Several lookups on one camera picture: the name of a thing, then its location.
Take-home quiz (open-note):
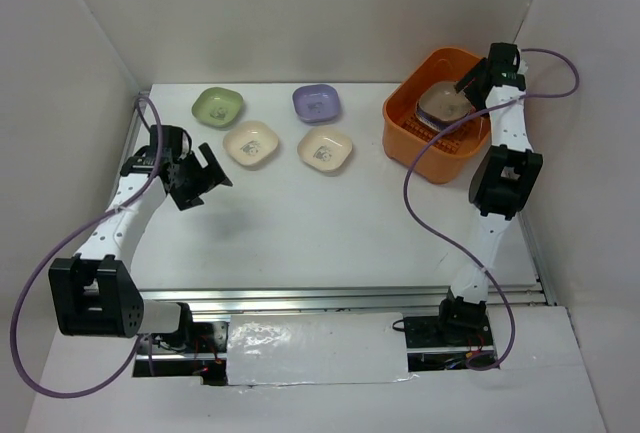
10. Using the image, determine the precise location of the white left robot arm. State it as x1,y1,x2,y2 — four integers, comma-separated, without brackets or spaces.
48,126,232,352

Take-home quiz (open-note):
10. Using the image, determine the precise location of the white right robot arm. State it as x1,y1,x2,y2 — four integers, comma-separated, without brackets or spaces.
435,43,543,345

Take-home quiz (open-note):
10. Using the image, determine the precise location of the aluminium rail frame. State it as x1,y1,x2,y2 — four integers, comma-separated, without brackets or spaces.
107,83,557,379

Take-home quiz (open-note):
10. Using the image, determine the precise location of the cream plate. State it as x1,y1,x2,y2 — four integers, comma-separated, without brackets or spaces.
297,126,353,174
222,120,280,169

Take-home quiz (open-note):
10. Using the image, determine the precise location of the green plate far left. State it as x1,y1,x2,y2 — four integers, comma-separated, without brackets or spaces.
191,87,244,128

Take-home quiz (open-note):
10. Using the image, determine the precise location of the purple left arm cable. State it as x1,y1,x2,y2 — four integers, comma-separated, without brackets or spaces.
10,95,166,398

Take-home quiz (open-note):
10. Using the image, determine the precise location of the brown plate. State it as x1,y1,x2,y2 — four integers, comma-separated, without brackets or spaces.
418,81,473,123

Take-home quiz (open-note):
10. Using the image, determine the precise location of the orange plastic bin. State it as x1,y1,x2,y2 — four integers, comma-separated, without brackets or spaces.
382,47,490,184

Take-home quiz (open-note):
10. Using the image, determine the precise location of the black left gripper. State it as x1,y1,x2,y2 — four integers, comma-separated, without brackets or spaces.
170,143,231,211

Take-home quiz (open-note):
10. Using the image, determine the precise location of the purple plate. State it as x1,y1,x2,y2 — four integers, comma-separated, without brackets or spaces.
416,105,469,132
292,84,342,123

